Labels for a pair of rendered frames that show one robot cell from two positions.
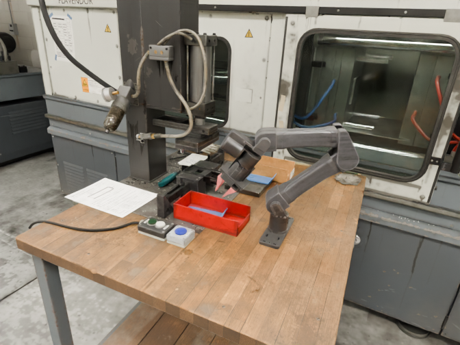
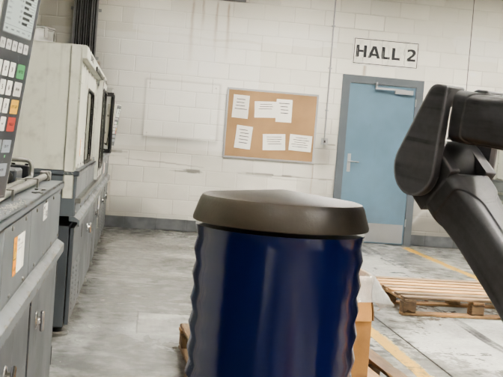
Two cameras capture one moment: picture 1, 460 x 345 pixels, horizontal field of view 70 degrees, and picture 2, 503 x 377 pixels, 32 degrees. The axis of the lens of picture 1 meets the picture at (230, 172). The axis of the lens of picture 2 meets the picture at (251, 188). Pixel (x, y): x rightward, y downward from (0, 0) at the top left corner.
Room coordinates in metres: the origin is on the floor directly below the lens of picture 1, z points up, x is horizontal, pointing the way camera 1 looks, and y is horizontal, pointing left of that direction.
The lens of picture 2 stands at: (1.68, 0.32, 1.21)
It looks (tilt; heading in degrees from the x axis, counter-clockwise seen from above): 3 degrees down; 235
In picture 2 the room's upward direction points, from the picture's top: 4 degrees clockwise
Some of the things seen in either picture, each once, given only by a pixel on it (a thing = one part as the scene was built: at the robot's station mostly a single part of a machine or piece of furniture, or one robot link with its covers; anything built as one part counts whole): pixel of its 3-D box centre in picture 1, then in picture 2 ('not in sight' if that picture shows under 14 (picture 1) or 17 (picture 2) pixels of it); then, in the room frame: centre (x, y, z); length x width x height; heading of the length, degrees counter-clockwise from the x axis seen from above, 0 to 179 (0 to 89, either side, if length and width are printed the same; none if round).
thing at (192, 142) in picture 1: (183, 111); not in sight; (1.29, 0.20, 1.22); 0.26 x 0.18 x 0.30; 67
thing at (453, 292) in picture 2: not in sight; (453, 297); (-3.74, -4.53, 0.07); 1.20 x 1.00 x 0.14; 155
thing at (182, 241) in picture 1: (181, 239); not in sight; (0.89, 0.15, 0.90); 0.07 x 0.07 x 0.06; 67
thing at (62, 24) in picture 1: (62, 37); not in sight; (2.53, 1.25, 1.41); 0.25 x 0.01 x 0.33; 63
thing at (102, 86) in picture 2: not in sight; (105, 130); (-1.41, -6.40, 1.21); 0.86 x 0.10 x 0.79; 63
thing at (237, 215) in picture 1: (211, 211); not in sight; (1.03, 0.06, 0.93); 0.25 x 0.12 x 0.06; 67
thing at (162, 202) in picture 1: (165, 202); not in sight; (1.05, 0.23, 0.95); 0.06 x 0.03 x 0.09; 157
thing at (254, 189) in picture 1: (248, 183); not in sight; (1.32, -0.09, 0.91); 0.17 x 0.16 x 0.02; 157
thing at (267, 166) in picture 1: (265, 168); not in sight; (1.46, -0.17, 0.93); 0.25 x 0.13 x 0.08; 67
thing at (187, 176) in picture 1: (199, 170); not in sight; (1.28, 0.13, 0.98); 0.20 x 0.10 x 0.01; 157
